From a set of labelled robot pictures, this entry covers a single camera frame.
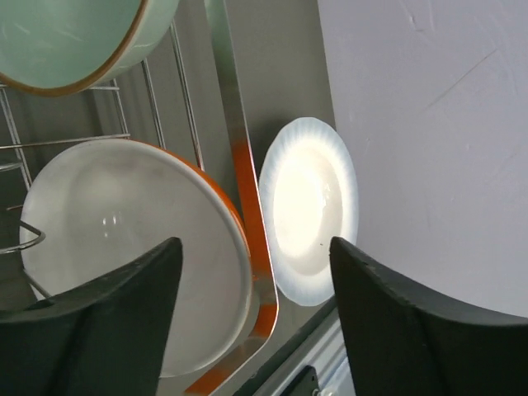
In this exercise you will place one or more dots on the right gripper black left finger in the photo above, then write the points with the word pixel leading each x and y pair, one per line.
pixel 105 337

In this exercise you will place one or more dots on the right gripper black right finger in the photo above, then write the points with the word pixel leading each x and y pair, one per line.
pixel 404 338

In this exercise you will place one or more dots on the white bowl orange outside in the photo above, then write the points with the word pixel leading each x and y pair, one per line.
pixel 103 203

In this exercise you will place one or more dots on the white plate blue rim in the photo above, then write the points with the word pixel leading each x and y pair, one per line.
pixel 309 194

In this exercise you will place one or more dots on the mint green ceramic bowl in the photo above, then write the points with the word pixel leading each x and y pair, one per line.
pixel 56 48

